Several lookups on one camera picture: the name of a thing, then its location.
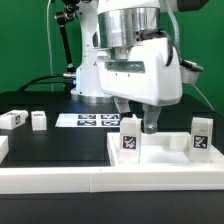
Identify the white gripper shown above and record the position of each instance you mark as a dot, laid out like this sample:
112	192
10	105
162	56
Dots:
145	77

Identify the white square table top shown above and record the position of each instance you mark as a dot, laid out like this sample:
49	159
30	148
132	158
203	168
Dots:
170	148

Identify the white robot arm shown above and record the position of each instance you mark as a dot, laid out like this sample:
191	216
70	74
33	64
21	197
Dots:
118	26

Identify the white sheet with markers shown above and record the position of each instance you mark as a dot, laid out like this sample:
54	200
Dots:
87	120

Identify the white U-shaped obstacle fence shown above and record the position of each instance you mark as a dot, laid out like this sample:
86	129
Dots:
153	177

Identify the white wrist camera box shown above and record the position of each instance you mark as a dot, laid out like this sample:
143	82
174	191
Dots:
190	72

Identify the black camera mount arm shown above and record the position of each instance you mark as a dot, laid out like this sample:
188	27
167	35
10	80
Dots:
62	18

